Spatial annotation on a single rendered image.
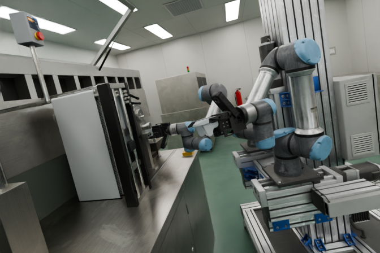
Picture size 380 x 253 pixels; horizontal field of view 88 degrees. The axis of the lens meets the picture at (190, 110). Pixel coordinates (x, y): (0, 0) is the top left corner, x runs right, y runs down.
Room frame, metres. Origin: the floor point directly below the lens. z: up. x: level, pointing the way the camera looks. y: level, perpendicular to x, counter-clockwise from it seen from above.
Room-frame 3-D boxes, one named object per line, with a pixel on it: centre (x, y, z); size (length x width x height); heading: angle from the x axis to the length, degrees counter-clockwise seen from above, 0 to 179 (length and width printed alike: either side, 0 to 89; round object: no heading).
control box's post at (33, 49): (0.72, 0.50, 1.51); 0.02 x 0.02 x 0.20
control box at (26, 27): (0.72, 0.49, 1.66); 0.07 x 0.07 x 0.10; 6
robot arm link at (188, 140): (1.23, 0.04, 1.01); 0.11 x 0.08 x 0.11; 39
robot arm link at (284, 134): (0.99, -0.46, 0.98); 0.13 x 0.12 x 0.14; 25
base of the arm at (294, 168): (0.99, -0.46, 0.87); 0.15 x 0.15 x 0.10
